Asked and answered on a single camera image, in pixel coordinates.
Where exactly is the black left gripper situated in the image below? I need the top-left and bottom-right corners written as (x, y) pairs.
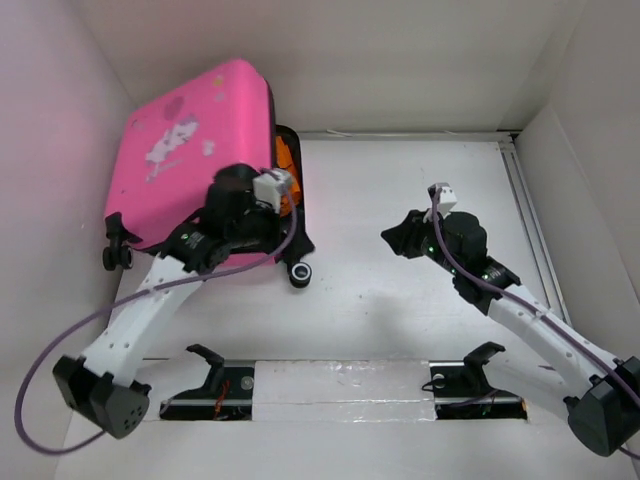
top-left (225, 190), bottom-right (313, 262)

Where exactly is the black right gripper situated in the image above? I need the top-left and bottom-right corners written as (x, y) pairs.
top-left (379, 207), bottom-right (462, 276)

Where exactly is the orange cloth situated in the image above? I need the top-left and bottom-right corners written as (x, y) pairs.
top-left (274, 134), bottom-right (303, 219)

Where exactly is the pink suitcase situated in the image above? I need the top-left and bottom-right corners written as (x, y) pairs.
top-left (102, 59), bottom-right (314, 288)

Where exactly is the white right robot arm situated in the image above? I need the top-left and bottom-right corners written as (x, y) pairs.
top-left (381, 210), bottom-right (639, 457)

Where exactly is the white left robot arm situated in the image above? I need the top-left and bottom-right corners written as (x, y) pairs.
top-left (53, 165), bottom-right (293, 439)

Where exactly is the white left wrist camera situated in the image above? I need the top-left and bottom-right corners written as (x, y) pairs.
top-left (252, 168), bottom-right (293, 214)

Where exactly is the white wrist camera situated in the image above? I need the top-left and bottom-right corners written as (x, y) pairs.
top-left (252, 168), bottom-right (293, 214)
top-left (428, 182), bottom-right (458, 217)

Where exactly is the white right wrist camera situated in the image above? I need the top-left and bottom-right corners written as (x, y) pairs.
top-left (428, 182), bottom-right (458, 217)

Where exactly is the aluminium rail right edge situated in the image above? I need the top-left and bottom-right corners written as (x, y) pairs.
top-left (499, 132), bottom-right (572, 326)

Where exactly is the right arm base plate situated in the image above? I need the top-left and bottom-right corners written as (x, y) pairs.
top-left (421, 342), bottom-right (528, 420)

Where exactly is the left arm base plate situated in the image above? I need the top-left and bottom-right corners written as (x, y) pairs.
top-left (159, 344), bottom-right (256, 422)

